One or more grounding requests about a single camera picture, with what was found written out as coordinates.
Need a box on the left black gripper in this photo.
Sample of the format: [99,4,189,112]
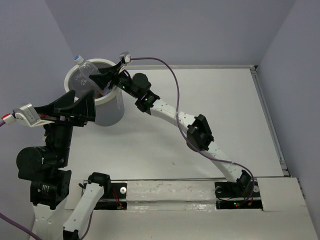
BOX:
[38,86,98,164]

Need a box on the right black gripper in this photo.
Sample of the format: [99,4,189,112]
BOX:
[89,62,139,100]

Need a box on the long clear bottle blue cap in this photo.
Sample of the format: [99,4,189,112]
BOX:
[74,55,110,96]

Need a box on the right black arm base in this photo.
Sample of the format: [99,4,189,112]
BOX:
[214,181,263,210]

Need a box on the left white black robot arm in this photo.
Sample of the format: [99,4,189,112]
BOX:
[13,90,111,240]

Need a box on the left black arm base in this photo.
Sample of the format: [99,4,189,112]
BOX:
[76,175,127,213]

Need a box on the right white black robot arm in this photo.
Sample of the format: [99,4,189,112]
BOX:
[89,66,254,199]

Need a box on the white round plastic bin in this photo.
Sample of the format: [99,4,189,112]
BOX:
[64,64,125,127]

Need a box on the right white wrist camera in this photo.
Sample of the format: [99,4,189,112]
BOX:
[119,51,132,69]

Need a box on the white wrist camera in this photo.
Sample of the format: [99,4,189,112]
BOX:
[13,103,52,128]
[119,51,132,69]

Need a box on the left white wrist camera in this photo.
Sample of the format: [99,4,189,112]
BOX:
[13,103,52,128]

